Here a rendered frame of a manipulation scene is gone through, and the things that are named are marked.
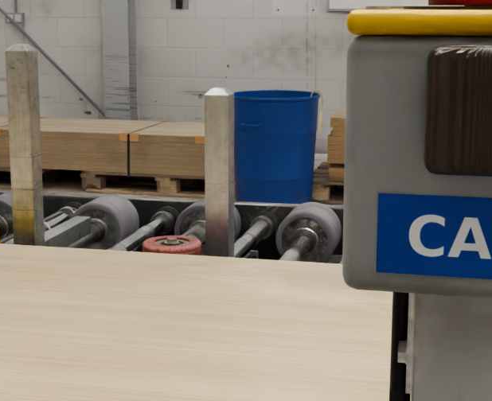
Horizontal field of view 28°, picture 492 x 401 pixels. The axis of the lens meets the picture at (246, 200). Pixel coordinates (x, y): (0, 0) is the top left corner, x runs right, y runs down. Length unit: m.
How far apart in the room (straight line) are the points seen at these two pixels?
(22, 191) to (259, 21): 6.15
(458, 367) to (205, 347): 0.70
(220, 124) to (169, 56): 6.39
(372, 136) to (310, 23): 7.28
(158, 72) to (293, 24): 1.12
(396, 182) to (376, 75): 0.03
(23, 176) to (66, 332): 0.53
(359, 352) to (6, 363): 0.33
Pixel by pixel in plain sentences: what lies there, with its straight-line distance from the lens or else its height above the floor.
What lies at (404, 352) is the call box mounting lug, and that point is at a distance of 0.28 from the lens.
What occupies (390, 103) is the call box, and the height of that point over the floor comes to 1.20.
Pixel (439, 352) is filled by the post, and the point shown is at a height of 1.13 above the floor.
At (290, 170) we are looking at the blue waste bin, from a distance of 5.87.
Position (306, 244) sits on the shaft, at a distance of 1.76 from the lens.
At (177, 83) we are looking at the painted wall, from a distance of 7.78.
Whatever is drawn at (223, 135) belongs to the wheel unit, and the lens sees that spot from 1.40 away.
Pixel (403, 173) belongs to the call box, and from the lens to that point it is 0.24.
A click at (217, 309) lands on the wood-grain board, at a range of 1.08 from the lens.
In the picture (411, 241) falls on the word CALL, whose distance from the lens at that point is 0.25.
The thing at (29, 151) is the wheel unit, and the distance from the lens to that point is 1.51.
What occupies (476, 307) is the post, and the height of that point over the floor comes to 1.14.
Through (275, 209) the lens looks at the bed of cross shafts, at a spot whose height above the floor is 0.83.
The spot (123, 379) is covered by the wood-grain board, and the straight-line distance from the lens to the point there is 0.89.
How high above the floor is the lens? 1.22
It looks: 11 degrees down
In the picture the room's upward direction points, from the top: straight up
